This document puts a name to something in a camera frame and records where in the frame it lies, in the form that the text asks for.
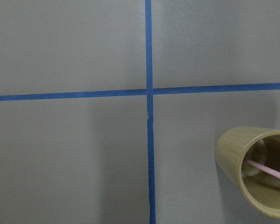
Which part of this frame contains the tan bamboo cup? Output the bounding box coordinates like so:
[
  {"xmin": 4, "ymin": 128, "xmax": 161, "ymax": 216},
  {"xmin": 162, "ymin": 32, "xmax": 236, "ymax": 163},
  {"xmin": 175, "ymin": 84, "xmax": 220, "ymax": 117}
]
[{"xmin": 215, "ymin": 126, "xmax": 280, "ymax": 219}]

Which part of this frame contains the pink chopstick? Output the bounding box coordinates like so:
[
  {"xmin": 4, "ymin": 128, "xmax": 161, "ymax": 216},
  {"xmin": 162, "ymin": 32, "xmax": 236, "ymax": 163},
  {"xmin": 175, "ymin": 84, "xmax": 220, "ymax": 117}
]
[{"xmin": 245, "ymin": 159, "xmax": 280, "ymax": 179}]

